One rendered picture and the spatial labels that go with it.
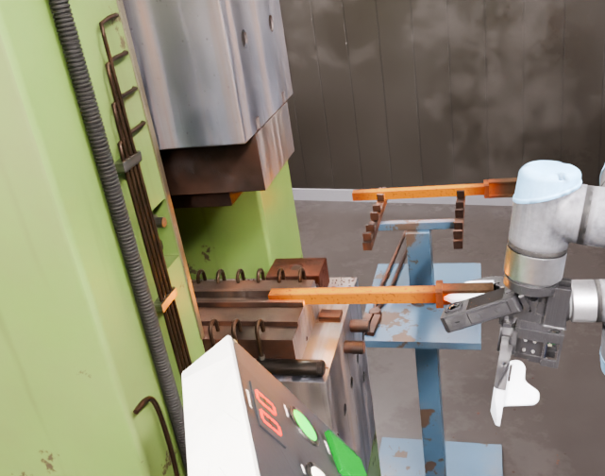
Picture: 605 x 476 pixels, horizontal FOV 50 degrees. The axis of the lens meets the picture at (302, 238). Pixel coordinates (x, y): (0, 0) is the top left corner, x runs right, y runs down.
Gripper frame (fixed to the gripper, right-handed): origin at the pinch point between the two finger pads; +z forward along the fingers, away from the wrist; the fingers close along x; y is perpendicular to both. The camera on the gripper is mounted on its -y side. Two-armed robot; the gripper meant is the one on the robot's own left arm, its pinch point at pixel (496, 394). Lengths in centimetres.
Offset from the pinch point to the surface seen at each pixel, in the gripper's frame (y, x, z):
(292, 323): -37.7, 12.9, 3.5
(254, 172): -41, 6, -27
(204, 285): -62, 23, 5
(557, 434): 21, 108, 89
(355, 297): -27.9, 20.6, -0.1
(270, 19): -46, 23, -49
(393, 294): -20.9, 21.5, -1.6
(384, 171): -89, 304, 68
